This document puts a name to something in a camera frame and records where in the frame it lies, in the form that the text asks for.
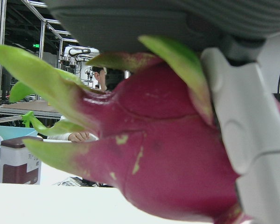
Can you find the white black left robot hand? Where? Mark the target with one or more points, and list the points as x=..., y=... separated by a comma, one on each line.
x=254, y=126

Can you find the red dragon fruit green scales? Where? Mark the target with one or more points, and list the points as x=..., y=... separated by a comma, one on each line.
x=168, y=144

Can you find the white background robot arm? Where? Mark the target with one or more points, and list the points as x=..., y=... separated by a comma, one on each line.
x=79, y=53

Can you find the person in white sweater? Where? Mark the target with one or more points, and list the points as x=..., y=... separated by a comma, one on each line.
x=99, y=77

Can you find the wooden top work table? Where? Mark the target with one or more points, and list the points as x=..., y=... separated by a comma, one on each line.
x=25, y=107

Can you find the green exit sign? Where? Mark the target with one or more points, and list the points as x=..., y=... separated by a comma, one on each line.
x=36, y=46

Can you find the white jar brown lid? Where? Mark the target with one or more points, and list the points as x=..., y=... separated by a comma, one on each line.
x=18, y=163

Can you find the pale blue storage container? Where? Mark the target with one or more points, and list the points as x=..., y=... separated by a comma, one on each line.
x=11, y=131

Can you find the aluminium frame structure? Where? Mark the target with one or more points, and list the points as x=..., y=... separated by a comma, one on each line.
x=0, y=58

